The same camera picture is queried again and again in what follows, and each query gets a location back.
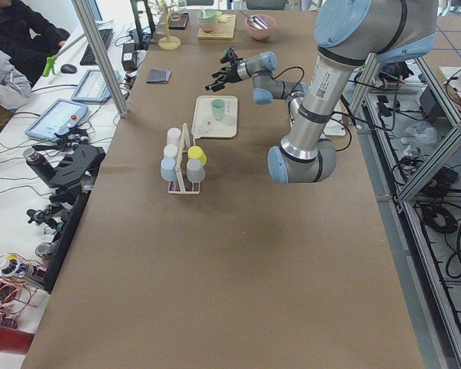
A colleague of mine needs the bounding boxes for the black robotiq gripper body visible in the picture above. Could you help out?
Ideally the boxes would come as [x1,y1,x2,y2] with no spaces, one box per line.
[212,61,247,84]

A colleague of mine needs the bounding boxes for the green plastic cup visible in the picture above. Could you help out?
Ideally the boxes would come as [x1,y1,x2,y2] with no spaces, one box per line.
[211,98,226,121]

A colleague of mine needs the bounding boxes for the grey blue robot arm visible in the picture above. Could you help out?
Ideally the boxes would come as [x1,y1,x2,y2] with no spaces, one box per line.
[206,1,438,184]

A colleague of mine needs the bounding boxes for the cream rabbit tray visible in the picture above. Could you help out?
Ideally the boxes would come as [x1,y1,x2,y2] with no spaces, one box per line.
[191,95,238,138]

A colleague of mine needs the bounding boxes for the pink plastic cup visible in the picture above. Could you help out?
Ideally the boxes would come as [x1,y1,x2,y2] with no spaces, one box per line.
[166,127,182,146]

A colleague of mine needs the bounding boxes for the yellow plastic cup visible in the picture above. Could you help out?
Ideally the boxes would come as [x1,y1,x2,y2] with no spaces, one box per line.
[187,145,207,166]

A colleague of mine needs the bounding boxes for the cream plastic cup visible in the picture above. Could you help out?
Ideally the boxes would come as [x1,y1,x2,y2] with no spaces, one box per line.
[164,144,179,160]

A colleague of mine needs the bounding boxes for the grey plastic cup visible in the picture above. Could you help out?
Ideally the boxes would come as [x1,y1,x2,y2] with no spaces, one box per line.
[186,158,206,184]

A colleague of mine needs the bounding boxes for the blue plastic cup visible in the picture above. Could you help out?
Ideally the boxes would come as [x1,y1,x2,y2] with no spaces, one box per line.
[160,157,177,182]

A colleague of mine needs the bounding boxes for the wooden cutting board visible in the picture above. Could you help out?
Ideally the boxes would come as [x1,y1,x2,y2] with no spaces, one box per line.
[197,15,236,41]

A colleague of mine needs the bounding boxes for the pink bowl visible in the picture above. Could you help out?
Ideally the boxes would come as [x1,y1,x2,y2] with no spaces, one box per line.
[245,15,276,41]

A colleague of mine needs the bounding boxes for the stacked green bowls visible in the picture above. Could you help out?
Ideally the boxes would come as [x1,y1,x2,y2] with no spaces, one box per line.
[197,9,217,33]

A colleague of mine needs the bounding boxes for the wooden tree stand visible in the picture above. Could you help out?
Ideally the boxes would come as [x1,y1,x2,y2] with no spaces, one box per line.
[155,1,181,51]

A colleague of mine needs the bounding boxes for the grey folded cloth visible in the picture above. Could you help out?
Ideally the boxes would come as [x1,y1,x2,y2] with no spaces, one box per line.
[146,68,171,85]

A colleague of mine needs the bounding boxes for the black keyboard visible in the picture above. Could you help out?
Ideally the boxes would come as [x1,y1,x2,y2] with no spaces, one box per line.
[79,28,114,67]

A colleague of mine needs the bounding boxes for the teach pendant tablet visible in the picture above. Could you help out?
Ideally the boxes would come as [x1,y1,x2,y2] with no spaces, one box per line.
[71,69,111,104]
[25,99,88,141]

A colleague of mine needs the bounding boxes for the black computer mouse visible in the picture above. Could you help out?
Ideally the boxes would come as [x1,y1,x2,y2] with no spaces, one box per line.
[61,64,77,74]

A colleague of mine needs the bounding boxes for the seated person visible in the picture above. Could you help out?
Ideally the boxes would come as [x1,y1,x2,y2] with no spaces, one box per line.
[0,1,70,132]

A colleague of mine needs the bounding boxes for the red cylinder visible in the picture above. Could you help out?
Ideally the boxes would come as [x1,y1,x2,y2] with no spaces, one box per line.
[0,326,35,354]

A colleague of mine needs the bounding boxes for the white wire cup rack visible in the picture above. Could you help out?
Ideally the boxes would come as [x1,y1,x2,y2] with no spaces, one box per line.
[167,123,201,194]

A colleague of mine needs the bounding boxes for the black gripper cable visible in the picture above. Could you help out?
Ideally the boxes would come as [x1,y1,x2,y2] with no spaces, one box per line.
[270,66,308,95]

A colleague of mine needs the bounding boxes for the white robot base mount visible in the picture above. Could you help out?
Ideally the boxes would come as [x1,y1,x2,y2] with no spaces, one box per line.
[323,118,347,136]

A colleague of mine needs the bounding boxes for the aluminium frame post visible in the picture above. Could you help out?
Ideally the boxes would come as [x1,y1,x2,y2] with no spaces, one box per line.
[71,0,128,118]

